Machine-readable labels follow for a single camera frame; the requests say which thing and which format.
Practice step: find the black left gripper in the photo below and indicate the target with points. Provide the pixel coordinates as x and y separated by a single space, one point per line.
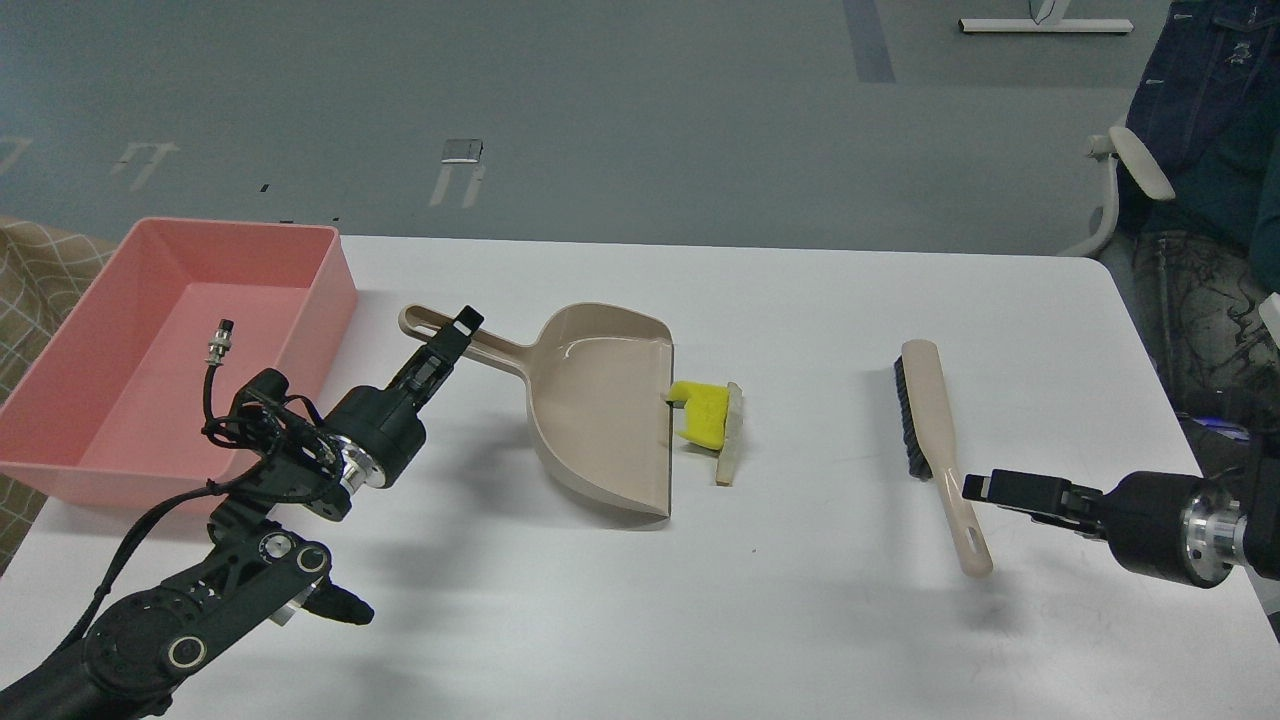
383 423

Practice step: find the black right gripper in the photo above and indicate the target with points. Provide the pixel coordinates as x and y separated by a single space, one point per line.
1182 529

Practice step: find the beige hand brush black bristles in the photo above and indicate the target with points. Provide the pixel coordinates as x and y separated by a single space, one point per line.
928 433

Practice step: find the beige plastic dustpan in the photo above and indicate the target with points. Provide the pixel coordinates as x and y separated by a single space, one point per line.
596 381

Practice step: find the yellow green sponge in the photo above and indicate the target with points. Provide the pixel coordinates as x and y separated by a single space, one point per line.
705 411

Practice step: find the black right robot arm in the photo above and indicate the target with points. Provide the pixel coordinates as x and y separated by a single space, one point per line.
1232 446

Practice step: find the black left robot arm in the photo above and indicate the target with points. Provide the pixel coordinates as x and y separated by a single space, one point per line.
124 660

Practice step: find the pink plastic bin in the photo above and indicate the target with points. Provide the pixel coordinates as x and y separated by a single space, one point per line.
111 413

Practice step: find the grey floor plate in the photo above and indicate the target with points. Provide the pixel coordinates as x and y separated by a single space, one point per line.
462 151

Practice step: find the white office chair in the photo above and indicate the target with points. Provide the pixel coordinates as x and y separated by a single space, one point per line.
1122 159

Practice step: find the beige checkered cloth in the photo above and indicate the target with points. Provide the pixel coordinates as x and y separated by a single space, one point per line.
44 272

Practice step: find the person in teal sweater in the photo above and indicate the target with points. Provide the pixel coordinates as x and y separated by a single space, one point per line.
1206 107

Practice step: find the white table leg base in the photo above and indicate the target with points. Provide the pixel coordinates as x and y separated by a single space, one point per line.
1046 18

